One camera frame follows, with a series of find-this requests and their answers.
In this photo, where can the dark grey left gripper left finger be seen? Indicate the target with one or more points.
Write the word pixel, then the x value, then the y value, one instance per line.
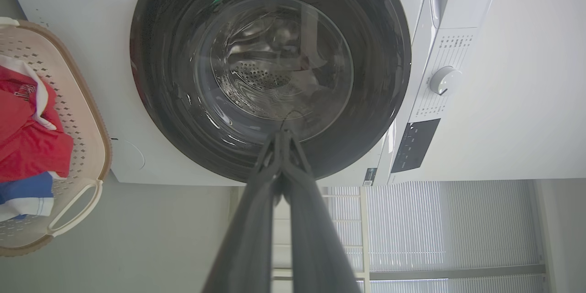
pixel 249 238

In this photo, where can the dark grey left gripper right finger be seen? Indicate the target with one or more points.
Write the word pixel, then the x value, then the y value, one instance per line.
pixel 316 242

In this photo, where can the dark round washer door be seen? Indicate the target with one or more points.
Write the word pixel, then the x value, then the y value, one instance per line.
pixel 174 78

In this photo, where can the white front-load washing machine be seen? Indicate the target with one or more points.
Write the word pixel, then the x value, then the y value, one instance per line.
pixel 82 4

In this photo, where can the small energy label sticker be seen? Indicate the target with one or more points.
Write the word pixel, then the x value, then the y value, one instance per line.
pixel 370 177

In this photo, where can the white window blinds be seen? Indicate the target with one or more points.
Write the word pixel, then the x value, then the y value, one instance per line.
pixel 412 224

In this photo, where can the black control display panel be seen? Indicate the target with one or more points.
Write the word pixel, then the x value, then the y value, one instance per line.
pixel 414 145

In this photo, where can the round white filter cover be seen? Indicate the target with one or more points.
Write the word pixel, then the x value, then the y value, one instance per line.
pixel 130 158

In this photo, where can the steel perforated washer drum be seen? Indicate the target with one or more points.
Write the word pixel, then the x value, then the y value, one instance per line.
pixel 270 78

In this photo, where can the white program dial knob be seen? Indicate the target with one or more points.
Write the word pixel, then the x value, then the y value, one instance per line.
pixel 445 81

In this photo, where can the beige perforated laundry basket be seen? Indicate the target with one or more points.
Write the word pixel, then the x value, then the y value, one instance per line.
pixel 78 114

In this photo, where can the blue and white garment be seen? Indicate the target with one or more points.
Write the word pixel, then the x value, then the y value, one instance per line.
pixel 25 197

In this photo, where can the red garment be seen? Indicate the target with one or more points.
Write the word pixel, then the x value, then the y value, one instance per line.
pixel 27 142

